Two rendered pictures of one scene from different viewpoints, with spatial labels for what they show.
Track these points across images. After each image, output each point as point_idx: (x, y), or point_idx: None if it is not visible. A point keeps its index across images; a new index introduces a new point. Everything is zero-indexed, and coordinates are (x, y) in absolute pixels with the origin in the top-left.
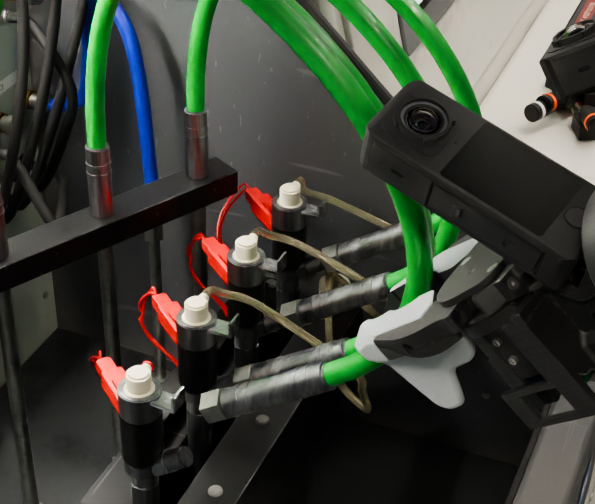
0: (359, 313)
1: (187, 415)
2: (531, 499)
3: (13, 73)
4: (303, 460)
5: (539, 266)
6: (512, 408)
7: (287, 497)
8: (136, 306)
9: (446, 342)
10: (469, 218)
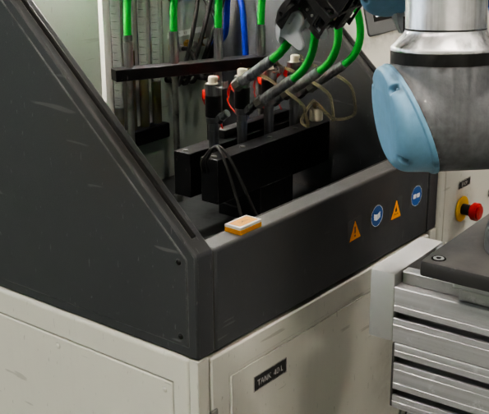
0: (326, 123)
1: (237, 122)
2: (374, 168)
3: (197, 28)
4: (290, 171)
5: None
6: (311, 32)
7: (280, 181)
8: None
9: (289, 6)
10: None
